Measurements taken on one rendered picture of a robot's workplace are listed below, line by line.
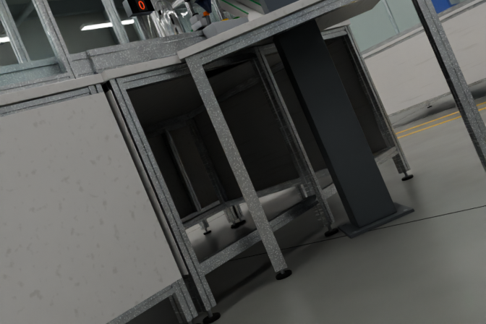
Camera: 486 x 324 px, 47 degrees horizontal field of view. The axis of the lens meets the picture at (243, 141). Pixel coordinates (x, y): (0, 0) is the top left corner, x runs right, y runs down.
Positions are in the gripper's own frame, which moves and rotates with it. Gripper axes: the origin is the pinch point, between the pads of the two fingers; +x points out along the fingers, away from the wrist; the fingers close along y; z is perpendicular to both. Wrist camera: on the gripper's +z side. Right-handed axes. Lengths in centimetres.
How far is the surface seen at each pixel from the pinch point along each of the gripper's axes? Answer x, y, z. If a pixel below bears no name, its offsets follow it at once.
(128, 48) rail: 15, -57, 10
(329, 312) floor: 110, -74, 64
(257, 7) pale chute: 3.8, 33.1, -1.3
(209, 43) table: 25, -40, 30
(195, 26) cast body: 5.1, -2.3, -9.2
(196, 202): 84, 75, -155
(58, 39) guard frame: 9, -83, 13
